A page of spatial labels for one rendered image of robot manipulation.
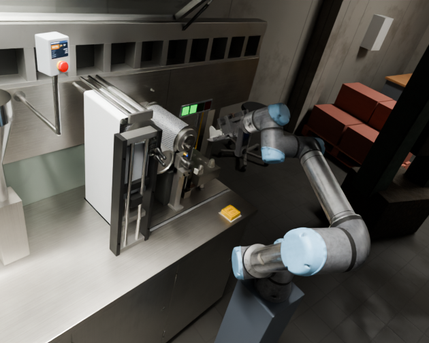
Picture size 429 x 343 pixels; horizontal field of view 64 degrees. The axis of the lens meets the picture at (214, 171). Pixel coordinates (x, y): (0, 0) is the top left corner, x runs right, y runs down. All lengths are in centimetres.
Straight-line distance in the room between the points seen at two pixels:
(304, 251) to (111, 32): 111
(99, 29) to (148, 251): 90
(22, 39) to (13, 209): 57
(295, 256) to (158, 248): 74
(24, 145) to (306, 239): 112
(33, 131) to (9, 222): 37
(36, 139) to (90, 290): 63
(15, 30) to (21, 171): 56
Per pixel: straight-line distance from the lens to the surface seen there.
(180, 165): 153
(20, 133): 149
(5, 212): 131
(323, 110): 475
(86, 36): 146
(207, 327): 237
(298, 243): 88
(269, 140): 112
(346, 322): 278
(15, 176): 159
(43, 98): 146
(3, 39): 135
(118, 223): 132
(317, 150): 117
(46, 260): 147
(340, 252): 91
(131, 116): 122
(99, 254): 146
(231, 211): 170
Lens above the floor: 201
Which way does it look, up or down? 34 degrees down
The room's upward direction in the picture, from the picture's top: 14 degrees clockwise
